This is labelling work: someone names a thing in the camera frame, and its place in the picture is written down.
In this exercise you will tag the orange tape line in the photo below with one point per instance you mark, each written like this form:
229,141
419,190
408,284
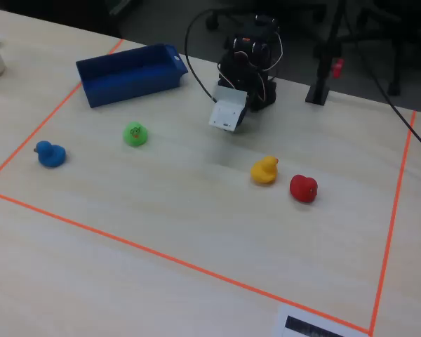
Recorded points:
393,217
38,128
161,255

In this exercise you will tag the yellow rubber duck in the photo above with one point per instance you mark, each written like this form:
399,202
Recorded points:
263,173

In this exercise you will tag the black camera stand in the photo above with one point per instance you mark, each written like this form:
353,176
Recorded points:
317,94

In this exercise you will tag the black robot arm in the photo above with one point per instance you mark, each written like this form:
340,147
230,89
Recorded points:
245,70

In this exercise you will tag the blue rubber duck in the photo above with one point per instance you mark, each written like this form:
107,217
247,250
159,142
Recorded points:
52,156

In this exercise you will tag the grey metal camera bracket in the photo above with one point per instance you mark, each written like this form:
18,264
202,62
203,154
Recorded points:
229,94

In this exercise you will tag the white paper with black print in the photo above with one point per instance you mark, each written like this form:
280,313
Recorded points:
283,317

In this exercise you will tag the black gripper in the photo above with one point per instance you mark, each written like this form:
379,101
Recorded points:
244,119

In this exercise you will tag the black office chair base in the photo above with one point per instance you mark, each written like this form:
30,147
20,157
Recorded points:
393,86
214,19

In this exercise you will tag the red clamp knob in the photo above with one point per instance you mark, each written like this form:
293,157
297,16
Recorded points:
337,67

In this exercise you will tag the blue plastic box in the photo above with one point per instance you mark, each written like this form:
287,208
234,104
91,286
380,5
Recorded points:
126,87

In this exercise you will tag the green rubber duck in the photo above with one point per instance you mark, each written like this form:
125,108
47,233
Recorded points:
135,136

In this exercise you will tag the red rubber duck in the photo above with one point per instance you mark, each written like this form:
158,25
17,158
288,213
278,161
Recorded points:
301,189

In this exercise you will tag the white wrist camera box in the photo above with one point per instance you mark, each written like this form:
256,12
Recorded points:
225,114

